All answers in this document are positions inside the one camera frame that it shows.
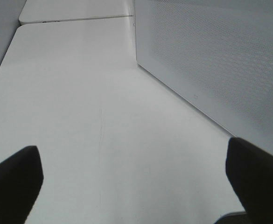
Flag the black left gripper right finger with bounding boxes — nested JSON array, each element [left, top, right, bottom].
[[225, 137, 273, 224]]

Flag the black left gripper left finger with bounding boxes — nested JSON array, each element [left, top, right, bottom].
[[0, 146, 44, 224]]

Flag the white microwave door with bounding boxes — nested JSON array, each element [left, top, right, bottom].
[[134, 0, 273, 155]]

